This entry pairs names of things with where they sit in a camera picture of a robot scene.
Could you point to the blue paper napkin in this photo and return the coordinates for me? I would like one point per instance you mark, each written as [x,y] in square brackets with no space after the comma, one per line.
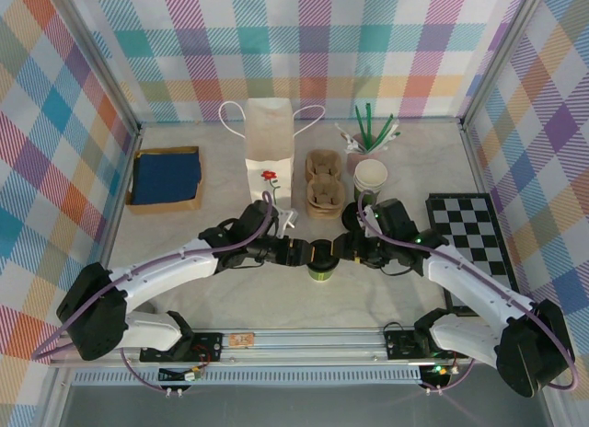
[165,178]

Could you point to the black white chessboard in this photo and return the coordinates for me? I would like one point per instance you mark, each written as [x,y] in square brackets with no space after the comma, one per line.
[469,224]

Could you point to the pink straw holder cup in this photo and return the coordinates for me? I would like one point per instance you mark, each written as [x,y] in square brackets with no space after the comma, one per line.
[353,160]

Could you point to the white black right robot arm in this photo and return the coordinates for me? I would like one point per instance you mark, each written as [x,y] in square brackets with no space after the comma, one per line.
[478,293]

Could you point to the white flower paper bag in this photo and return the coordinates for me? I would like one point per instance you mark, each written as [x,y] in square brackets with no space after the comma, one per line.
[269,141]

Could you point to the light green plastic straw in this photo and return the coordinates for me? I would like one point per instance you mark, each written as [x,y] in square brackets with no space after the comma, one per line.
[384,130]

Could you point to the aluminium frame post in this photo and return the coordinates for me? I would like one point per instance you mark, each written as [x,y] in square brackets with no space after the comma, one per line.
[109,72]
[501,54]

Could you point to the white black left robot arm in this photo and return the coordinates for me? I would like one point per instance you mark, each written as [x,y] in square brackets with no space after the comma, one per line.
[161,275]

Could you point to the aluminium side rail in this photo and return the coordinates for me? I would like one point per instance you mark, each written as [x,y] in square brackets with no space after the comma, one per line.
[474,162]
[110,243]

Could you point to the long aluminium base rail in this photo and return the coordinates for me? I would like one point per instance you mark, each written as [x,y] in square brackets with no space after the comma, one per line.
[313,342]

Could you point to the brown cardboard napkin box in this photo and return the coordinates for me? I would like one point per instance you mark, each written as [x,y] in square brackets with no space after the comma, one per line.
[193,205]

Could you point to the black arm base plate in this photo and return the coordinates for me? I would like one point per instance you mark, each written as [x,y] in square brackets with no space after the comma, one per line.
[209,344]
[400,344]

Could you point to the green white paper cup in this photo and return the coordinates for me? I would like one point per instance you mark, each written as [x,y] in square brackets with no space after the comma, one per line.
[368,189]
[322,275]
[370,174]
[373,198]

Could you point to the dark green plastic straw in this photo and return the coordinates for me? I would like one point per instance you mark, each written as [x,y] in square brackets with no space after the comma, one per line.
[368,128]
[362,128]

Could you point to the small orange label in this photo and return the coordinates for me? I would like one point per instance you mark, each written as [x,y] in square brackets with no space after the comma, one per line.
[241,340]

